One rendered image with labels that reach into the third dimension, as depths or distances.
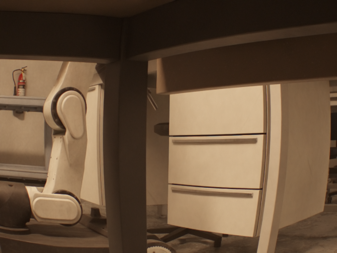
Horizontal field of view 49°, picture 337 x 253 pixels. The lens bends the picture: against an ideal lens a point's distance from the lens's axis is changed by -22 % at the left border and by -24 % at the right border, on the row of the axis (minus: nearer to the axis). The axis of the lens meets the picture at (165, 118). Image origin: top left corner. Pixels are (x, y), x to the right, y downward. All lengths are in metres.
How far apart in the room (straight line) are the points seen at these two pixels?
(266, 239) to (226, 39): 1.04
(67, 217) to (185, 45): 1.07
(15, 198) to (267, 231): 0.87
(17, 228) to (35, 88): 3.59
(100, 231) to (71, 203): 0.21
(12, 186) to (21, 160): 3.36
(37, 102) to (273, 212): 2.58
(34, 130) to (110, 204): 4.32
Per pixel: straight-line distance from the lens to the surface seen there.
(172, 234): 2.13
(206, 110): 1.63
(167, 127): 2.09
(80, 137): 1.46
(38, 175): 3.57
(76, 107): 1.46
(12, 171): 3.49
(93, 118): 2.32
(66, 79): 1.50
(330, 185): 3.25
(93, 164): 2.32
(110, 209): 0.58
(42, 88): 4.93
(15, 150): 4.78
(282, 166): 1.37
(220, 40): 0.44
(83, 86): 1.52
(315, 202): 1.80
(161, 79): 0.66
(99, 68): 1.36
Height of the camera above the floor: 0.52
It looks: 3 degrees up
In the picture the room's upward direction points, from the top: 1 degrees clockwise
